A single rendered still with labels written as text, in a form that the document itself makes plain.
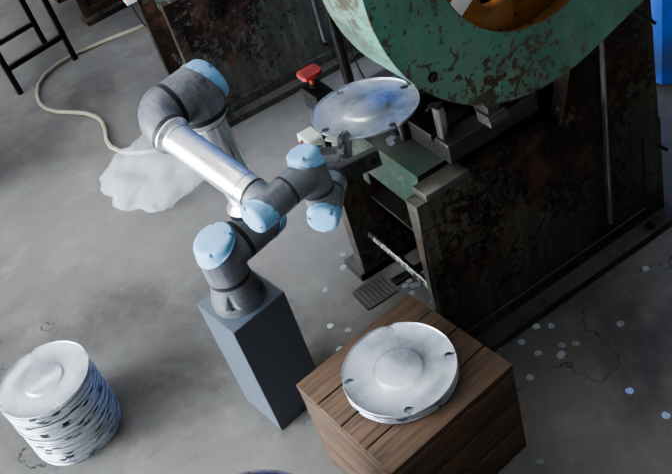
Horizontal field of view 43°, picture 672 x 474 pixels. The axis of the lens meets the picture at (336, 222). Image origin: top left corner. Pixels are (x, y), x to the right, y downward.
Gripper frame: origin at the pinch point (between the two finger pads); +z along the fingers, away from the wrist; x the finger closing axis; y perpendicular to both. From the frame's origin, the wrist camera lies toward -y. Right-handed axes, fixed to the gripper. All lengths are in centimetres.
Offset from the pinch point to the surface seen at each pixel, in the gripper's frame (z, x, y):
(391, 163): 10.4, 17.0, -6.8
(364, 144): 21.2, 16.5, 1.6
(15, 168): 130, 69, 194
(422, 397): -47, 46, -12
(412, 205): -7.2, 19.1, -13.0
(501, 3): -8, -31, -42
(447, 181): -2.5, 16.3, -22.3
